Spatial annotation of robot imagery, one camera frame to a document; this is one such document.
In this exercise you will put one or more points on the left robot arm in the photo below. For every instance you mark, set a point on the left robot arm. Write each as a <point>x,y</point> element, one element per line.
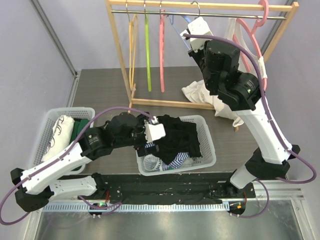
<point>40,185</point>

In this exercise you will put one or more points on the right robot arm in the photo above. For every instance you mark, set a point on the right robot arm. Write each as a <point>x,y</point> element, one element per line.
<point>240,91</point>

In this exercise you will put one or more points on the black tank top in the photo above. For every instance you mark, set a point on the black tank top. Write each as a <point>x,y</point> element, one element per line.
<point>180,137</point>

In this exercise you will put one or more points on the lime green hanger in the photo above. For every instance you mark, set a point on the lime green hanger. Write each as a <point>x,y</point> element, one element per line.
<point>147,48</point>

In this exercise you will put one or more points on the white slotted cable duct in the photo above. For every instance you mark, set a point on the white slotted cable duct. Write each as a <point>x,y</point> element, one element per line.
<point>83,207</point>

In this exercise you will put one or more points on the white left basket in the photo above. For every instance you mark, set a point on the white left basket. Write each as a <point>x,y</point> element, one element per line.
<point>46,129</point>

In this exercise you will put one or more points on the white tank top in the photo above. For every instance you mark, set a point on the white tank top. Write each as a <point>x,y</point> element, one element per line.
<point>196,92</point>

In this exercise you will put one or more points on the yellow hanger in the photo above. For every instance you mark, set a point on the yellow hanger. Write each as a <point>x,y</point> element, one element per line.
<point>133,34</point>

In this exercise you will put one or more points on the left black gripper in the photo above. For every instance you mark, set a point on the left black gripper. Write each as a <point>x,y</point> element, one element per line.
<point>142,151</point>

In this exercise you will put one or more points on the pink hanger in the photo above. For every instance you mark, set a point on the pink hanger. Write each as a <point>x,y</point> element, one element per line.
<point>251,34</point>
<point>161,47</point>

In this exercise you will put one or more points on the dark green garment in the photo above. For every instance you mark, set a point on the dark green garment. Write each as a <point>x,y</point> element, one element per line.
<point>79,124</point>

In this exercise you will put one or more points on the white basket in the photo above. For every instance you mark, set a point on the white basket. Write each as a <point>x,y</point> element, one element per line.
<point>46,129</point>
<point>151,165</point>

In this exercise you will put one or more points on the white printed garment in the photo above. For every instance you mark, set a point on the white printed garment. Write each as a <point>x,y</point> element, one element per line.
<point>60,138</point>

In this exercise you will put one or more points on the white centre basket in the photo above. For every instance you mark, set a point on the white centre basket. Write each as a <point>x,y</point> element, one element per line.
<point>151,165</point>

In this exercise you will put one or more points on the grey tank top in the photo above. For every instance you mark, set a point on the grey tank top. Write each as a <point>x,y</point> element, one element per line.
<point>188,163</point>

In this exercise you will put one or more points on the wooden clothes rack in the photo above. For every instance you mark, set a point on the wooden clothes rack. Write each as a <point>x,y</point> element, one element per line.
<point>289,9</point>

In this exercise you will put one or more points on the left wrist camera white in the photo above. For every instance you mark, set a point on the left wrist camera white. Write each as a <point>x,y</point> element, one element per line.
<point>154,130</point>

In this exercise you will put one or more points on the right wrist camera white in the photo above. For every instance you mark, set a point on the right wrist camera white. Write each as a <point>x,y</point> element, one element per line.
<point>197,26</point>

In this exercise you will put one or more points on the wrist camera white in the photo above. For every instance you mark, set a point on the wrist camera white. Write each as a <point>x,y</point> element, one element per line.
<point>154,130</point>
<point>197,26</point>

